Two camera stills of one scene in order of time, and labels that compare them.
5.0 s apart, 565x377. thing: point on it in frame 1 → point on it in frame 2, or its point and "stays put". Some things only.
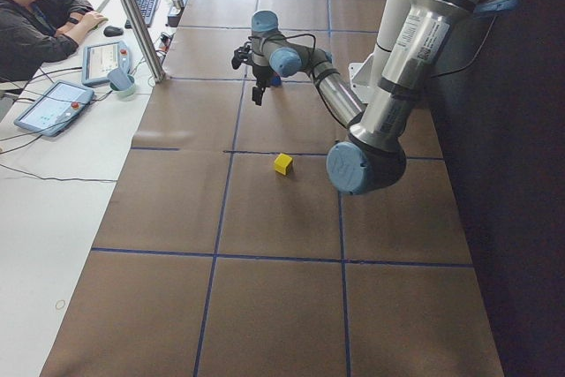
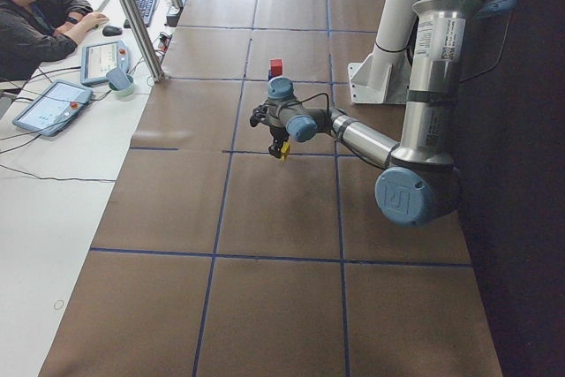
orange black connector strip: (165, 39) stays put
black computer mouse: (113, 31) stays put
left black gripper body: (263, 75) → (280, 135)
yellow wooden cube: (282, 163) → (285, 147)
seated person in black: (39, 21) stays put
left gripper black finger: (258, 94) → (275, 149)
